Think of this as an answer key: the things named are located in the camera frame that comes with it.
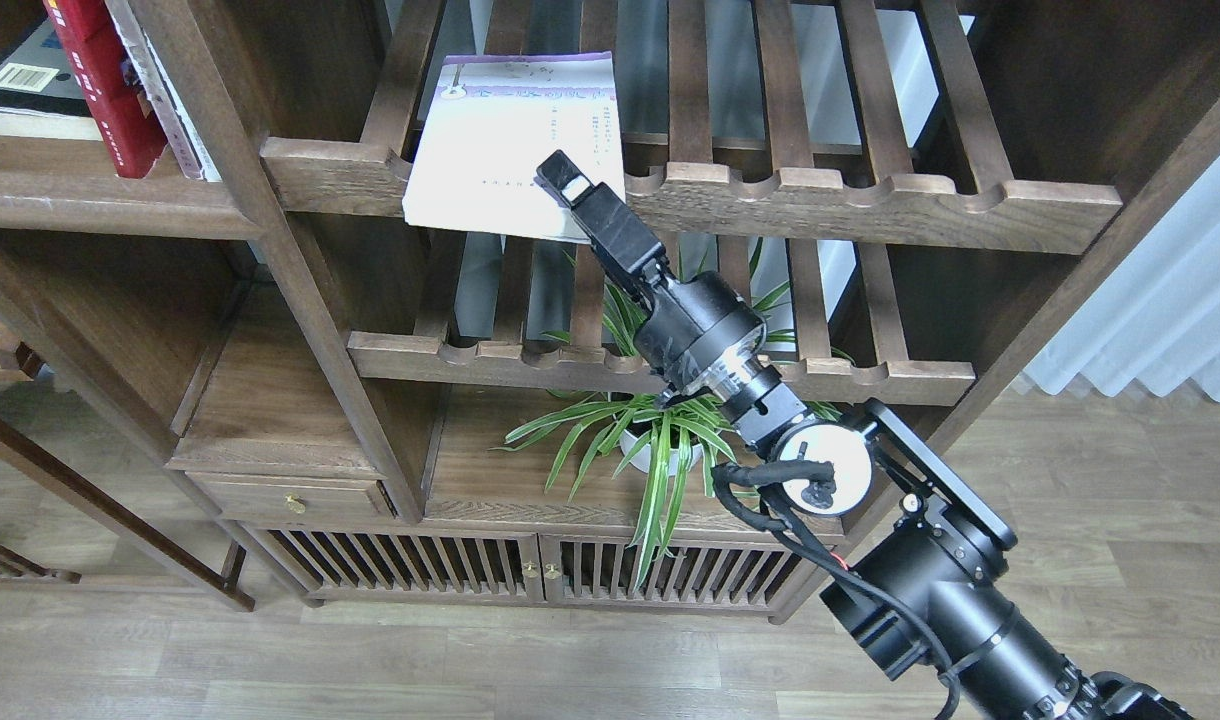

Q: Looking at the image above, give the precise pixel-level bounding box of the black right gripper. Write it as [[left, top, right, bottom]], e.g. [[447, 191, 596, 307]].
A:
[[537, 150, 769, 393]]

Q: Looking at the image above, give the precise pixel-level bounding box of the white paperback book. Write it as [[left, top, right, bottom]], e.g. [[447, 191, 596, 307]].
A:
[[401, 51, 627, 243]]

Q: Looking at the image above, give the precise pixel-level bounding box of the red paperback book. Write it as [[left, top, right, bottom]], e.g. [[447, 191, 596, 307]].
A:
[[43, 1, 167, 179]]

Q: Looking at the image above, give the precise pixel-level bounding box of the thick green black book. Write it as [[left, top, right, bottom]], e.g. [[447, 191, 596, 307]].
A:
[[0, 18, 102, 142]]

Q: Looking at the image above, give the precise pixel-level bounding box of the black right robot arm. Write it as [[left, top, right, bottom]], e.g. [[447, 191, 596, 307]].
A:
[[537, 151, 1190, 719]]

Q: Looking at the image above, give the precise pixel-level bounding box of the dark wooden bookshelf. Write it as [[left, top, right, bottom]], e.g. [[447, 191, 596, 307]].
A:
[[0, 1, 1220, 624]]

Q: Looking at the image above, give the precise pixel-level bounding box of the white plant pot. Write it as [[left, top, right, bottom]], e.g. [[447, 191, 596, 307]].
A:
[[620, 420, 705, 477]]

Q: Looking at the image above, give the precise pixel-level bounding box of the worn upright book spine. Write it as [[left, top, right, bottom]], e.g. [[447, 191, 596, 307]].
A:
[[107, 1, 222, 183]]

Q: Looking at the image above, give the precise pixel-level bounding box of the brass drawer knob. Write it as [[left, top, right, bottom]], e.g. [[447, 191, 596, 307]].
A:
[[284, 493, 307, 515]]

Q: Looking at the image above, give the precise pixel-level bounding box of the white curtain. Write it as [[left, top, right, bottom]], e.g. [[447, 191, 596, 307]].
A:
[[1021, 155, 1220, 404]]

